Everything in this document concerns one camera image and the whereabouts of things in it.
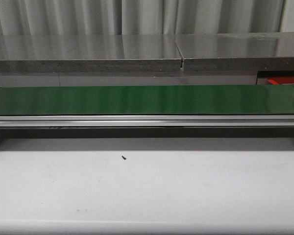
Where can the green conveyor belt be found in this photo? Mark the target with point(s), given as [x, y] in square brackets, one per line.
[148, 100]

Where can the grey stone counter slab right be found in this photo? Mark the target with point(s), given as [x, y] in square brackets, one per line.
[237, 52]

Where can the grey stone counter slab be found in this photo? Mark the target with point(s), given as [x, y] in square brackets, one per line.
[237, 52]
[88, 54]

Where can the red plastic tray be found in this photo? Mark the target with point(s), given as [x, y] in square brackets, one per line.
[281, 80]

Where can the grey stone counter slab left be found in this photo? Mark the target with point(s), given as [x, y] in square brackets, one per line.
[88, 54]

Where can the grey curtain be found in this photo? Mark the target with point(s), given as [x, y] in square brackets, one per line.
[131, 17]

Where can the aluminium conveyor frame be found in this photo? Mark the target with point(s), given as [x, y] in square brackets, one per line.
[79, 121]

